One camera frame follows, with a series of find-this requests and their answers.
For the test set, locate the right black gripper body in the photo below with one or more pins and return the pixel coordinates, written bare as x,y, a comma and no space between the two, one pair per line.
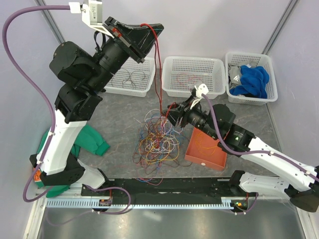
197,117

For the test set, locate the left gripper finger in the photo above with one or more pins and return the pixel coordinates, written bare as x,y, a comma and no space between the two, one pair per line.
143,26
142,39

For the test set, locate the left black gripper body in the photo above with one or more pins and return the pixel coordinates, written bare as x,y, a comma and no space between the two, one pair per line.
116,51

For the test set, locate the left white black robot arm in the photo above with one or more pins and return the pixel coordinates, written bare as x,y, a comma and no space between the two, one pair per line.
84,76

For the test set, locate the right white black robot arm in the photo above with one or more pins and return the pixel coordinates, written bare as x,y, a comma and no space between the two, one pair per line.
292,179

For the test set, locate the orange plastic tray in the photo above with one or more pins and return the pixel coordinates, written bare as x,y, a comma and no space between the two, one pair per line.
204,150

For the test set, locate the left white plastic basket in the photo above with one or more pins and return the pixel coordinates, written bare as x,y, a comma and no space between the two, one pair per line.
133,79

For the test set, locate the white plastic basket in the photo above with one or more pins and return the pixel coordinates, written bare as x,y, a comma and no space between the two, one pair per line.
133,79
262,60
180,73

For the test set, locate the middle white plastic basket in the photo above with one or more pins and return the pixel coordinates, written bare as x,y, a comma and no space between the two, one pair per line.
180,73

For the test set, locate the grey sock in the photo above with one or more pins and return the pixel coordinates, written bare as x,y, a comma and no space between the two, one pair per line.
234,72

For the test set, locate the blue fleece cloth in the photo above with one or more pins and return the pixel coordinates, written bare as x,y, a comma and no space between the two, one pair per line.
253,83

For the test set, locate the right white plastic basket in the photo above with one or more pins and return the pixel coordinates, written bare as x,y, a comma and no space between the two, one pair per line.
262,60

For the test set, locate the green garment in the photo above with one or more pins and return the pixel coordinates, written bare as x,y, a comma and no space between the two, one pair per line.
88,139

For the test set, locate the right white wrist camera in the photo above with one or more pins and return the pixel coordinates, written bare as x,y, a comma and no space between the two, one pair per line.
197,93

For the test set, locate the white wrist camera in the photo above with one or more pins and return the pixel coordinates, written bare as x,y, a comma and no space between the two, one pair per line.
197,93
92,14

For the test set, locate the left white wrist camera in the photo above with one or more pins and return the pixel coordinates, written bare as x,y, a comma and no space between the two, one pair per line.
92,14

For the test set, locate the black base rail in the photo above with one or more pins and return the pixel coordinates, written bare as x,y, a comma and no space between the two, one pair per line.
208,186

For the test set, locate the light blue slotted cable duct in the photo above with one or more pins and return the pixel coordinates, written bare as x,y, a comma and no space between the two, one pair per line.
160,201

